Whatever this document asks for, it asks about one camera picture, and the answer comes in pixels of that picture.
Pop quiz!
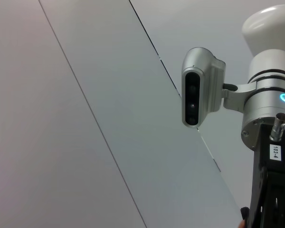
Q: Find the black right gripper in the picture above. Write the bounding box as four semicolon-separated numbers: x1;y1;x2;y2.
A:
240;123;285;228

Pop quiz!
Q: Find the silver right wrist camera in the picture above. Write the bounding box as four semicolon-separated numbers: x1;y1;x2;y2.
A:
181;47;227;129

